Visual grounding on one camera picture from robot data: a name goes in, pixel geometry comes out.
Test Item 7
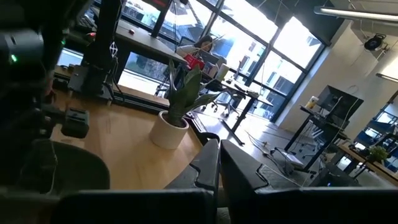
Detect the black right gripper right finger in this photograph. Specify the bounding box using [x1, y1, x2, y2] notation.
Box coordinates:
[220, 139, 398, 224]

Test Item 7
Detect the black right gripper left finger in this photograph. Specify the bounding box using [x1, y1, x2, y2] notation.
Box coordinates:
[49, 139, 221, 224]

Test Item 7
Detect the dark green baseball cap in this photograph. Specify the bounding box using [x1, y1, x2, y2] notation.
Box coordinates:
[17, 139, 111, 195]

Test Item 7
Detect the white plant pot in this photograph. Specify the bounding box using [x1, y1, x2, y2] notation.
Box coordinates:
[149, 110, 190, 150]

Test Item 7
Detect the black standing desk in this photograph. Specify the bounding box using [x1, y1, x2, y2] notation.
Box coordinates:
[283, 104, 351, 171]

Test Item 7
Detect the wooden desk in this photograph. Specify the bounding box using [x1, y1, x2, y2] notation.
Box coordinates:
[335, 141, 398, 187]

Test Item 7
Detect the long black-legged desk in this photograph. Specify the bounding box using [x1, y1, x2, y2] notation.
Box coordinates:
[201, 70, 275, 146]

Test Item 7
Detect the white yellow cup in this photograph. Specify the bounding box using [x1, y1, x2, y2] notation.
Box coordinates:
[305, 95, 320, 110]

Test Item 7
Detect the black office desk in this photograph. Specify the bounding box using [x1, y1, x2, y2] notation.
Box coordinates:
[114, 20, 189, 86]

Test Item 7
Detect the small potted plant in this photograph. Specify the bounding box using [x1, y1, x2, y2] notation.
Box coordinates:
[368, 145, 390, 165]

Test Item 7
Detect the green snake plant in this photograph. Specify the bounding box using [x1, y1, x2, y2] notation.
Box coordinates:
[164, 58, 223, 127]

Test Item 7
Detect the black office chair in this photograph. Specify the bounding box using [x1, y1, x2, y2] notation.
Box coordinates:
[200, 83, 246, 118]

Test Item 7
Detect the dark flat monitor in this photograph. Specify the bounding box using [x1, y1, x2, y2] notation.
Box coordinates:
[316, 85, 365, 126]

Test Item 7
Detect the red bag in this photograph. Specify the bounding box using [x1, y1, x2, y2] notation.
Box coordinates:
[183, 54, 206, 71]

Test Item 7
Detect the white green cylindrical container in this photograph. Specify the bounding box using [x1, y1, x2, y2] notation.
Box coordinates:
[216, 63, 231, 82]

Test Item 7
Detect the person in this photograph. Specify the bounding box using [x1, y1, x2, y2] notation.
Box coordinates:
[176, 34, 215, 58]

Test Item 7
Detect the white tube light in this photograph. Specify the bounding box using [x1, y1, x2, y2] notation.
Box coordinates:
[313, 5, 398, 23]

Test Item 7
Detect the black curved handle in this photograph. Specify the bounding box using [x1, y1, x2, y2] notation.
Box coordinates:
[192, 131, 220, 147]

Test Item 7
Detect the black aluminium table frame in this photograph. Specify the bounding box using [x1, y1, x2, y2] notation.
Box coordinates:
[110, 91, 203, 139]

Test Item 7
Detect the black vertical frame post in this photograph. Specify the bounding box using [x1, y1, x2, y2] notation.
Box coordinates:
[90, 0, 125, 94]

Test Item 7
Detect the black ceiling cable reel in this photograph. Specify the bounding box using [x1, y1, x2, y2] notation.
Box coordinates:
[364, 33, 388, 52]

